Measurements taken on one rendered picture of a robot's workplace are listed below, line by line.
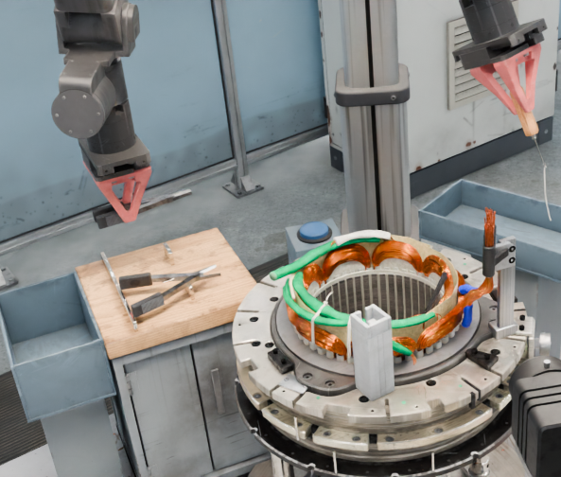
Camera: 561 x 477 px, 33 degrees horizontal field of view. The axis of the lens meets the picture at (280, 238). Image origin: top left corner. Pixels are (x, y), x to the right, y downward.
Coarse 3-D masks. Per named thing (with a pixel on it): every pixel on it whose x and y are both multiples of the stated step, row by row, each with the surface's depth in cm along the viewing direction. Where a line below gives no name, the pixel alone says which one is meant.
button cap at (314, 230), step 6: (312, 222) 133; (318, 222) 133; (300, 228) 132; (306, 228) 132; (312, 228) 132; (318, 228) 132; (324, 228) 131; (300, 234) 132; (306, 234) 131; (312, 234) 131; (318, 234) 130; (324, 234) 131
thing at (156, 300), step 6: (156, 294) 112; (162, 294) 112; (144, 300) 111; (150, 300) 112; (156, 300) 112; (162, 300) 113; (132, 306) 111; (138, 306) 111; (144, 306) 111; (150, 306) 112; (156, 306) 112; (132, 312) 111; (138, 312) 111; (144, 312) 112
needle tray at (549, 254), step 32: (448, 192) 133; (480, 192) 134; (512, 192) 131; (448, 224) 126; (480, 224) 132; (512, 224) 131; (544, 224) 129; (480, 256) 125; (544, 256) 118; (544, 288) 125; (544, 320) 128
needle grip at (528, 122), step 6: (522, 90) 115; (516, 102) 115; (516, 108) 116; (522, 114) 115; (528, 114) 115; (522, 120) 116; (528, 120) 115; (534, 120) 116; (522, 126) 116; (528, 126) 116; (534, 126) 116; (528, 132) 116; (534, 132) 116
